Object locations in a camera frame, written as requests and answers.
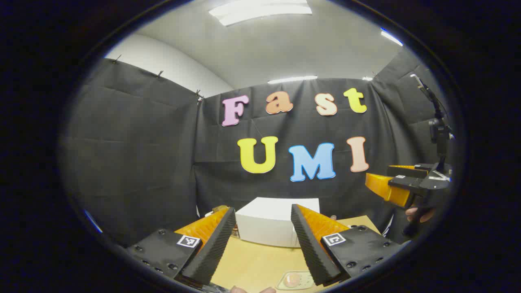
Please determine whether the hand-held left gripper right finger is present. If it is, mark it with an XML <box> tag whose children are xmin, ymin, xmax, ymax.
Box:
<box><xmin>290</xmin><ymin>204</ymin><xmax>404</xmax><ymax>286</ymax></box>

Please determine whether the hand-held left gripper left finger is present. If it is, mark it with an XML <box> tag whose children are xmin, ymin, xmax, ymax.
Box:
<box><xmin>125</xmin><ymin>206</ymin><xmax>237</xmax><ymax>286</ymax></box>

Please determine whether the white microwave oven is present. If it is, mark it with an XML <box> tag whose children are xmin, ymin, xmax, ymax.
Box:
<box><xmin>235</xmin><ymin>197</ymin><xmax>320</xmax><ymax>248</ymax></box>

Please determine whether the pale green square plate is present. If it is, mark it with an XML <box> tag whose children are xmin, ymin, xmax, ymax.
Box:
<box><xmin>276</xmin><ymin>270</ymin><xmax>316</xmax><ymax>291</ymax></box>

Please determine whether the ceiling light strip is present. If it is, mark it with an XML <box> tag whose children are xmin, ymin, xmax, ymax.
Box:
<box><xmin>267</xmin><ymin>75</ymin><xmax>318</xmax><ymax>85</ymax></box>
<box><xmin>381</xmin><ymin>28</ymin><xmax>403</xmax><ymax>46</ymax></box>

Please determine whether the black backdrop cloth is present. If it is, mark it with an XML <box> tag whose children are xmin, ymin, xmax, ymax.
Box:
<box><xmin>61</xmin><ymin>49</ymin><xmax>453</xmax><ymax>249</ymax></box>

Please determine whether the wide ceiling light panel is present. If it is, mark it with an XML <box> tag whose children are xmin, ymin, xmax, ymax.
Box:
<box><xmin>209</xmin><ymin>0</ymin><xmax>313</xmax><ymax>27</ymax></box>

